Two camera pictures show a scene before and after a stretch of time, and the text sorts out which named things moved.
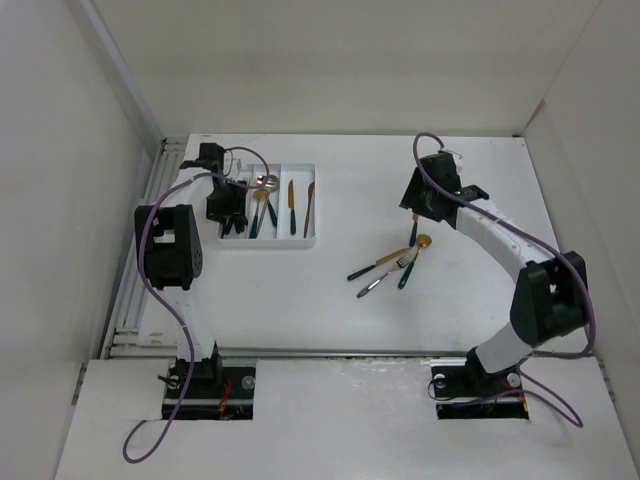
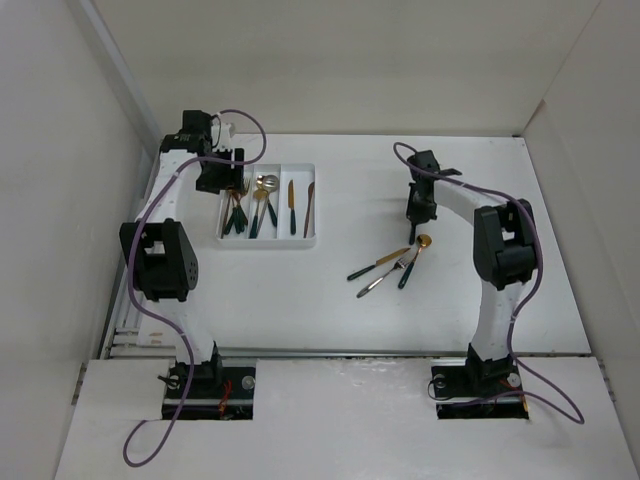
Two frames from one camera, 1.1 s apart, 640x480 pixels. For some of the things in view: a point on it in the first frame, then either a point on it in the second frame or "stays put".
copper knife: (310, 220) stays put
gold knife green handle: (414, 230) stays put
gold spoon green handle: (260, 195) stays put
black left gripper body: (226, 201) → (219, 176)
